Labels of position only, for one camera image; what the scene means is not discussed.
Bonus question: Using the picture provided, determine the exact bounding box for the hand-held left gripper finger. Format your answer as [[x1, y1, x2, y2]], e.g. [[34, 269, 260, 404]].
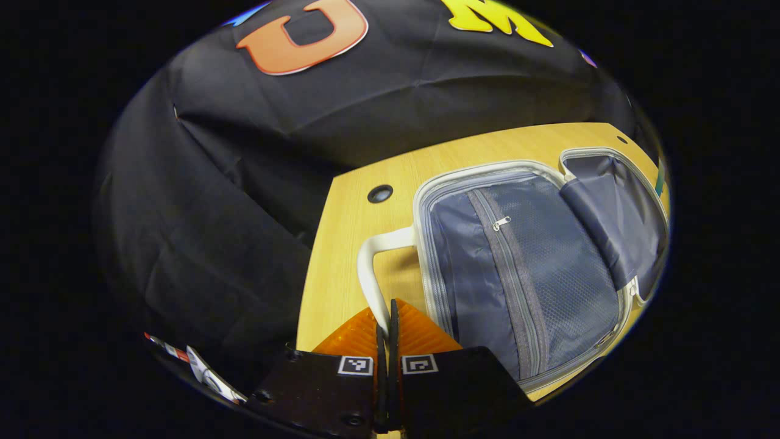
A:
[[246, 307, 388, 437], [388, 298, 536, 435]]

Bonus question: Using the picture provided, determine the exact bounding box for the white suitcase with grey lining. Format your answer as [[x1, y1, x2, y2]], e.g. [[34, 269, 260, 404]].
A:
[[356, 146, 670, 394]]

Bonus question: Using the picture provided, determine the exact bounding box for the black backdrop cloth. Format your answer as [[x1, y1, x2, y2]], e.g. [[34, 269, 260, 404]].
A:
[[91, 0, 662, 391]]

